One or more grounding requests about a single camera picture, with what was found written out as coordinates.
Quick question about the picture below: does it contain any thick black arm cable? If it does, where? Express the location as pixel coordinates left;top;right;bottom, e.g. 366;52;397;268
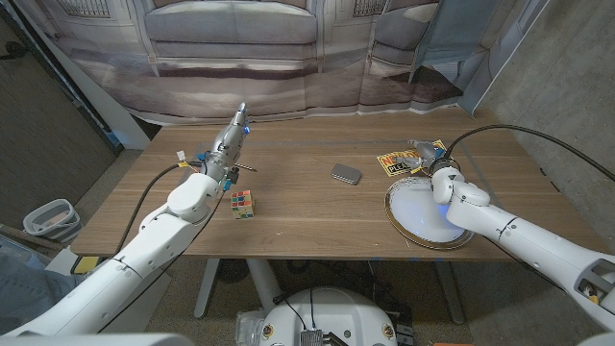
113;161;203;255
444;123;615;183

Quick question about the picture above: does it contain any yellow bumper sticker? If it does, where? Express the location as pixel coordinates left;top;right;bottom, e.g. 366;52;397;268
376;138;448;178

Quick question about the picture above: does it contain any white gold-rimmed paper plate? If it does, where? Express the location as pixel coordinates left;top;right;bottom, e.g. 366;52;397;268
383;176;475;251

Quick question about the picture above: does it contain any small grey metal case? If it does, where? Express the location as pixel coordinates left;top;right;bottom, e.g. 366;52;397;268
330;162;363;186

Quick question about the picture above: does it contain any printed sofa room backdrop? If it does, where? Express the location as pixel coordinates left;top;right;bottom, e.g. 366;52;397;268
13;0;552;127

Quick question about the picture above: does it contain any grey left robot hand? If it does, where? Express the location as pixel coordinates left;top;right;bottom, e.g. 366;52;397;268
199;101;252;191

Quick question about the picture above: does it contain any person's blue jeans leg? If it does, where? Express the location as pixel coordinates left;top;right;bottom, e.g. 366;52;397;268
0;249;87;333

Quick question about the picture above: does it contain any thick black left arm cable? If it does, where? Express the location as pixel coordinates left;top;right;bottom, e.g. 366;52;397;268
113;161;203;255

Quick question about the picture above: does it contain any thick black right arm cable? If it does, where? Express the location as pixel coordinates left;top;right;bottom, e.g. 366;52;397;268
444;123;615;183

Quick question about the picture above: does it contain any yellow black floor object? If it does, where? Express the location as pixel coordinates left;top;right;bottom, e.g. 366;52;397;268
71;256;102;276

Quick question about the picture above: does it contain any grey plastic basket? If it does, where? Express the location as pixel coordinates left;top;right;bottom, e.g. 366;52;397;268
22;198;84;244

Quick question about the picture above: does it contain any black round floor fan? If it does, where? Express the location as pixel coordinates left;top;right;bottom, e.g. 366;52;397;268
216;259;250;284

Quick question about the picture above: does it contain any multicoloured puzzle cube block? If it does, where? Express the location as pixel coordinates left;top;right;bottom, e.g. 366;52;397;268
230;189;256;220

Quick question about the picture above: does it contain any white table leg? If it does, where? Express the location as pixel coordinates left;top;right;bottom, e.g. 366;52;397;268
433;260;466;326
246;258;284;313
193;258;221;320

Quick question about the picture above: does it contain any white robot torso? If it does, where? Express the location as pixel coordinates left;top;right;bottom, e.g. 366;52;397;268
258;286;399;346

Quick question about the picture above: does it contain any white backdrop frame post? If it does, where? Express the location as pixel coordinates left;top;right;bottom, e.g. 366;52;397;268
12;0;153;151

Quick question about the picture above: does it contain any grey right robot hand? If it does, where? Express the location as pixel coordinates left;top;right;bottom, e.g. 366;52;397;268
393;138;449;174

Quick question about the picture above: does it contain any clear plastic packaging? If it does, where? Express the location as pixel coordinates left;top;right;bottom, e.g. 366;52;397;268
234;309;266;345

